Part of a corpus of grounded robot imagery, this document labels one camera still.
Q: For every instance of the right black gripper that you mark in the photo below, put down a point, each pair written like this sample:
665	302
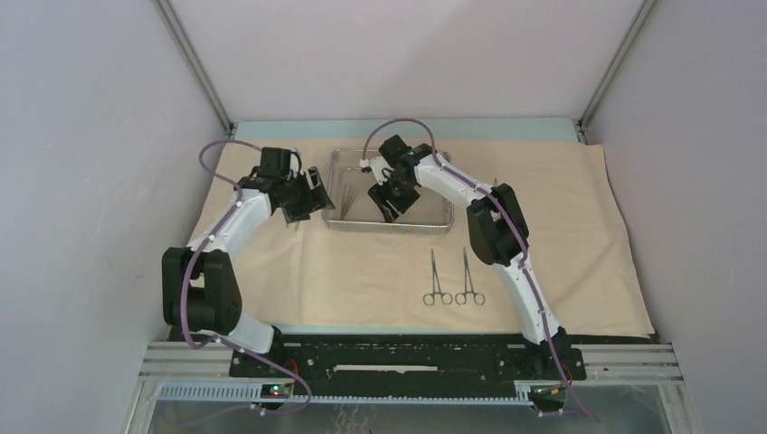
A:
379	194

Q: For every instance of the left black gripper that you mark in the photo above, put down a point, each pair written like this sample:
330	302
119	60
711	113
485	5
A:
318	192

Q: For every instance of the metal mesh instrument tray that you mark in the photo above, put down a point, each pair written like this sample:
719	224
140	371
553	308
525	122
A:
430	215

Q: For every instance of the beige wrapping cloth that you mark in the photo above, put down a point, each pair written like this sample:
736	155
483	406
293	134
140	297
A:
324	281

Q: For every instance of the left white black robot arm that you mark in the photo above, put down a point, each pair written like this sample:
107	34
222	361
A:
200	292

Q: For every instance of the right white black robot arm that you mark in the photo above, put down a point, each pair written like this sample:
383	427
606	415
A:
498	234

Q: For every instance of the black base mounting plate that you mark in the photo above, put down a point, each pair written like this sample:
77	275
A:
370	366

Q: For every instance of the aluminium frame rail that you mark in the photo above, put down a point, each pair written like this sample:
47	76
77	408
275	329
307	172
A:
186	374

